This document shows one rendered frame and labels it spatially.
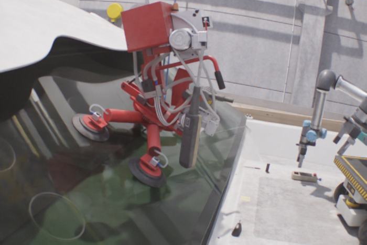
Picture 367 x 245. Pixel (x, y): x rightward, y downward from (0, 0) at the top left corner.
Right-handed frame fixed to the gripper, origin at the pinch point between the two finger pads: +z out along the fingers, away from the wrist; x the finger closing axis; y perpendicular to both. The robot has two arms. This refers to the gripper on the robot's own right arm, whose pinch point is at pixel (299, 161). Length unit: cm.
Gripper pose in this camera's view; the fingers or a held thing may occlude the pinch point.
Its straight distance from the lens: 264.4
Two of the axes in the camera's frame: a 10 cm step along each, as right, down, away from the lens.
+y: -9.7, -1.7, 1.8
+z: -1.3, 9.7, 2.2
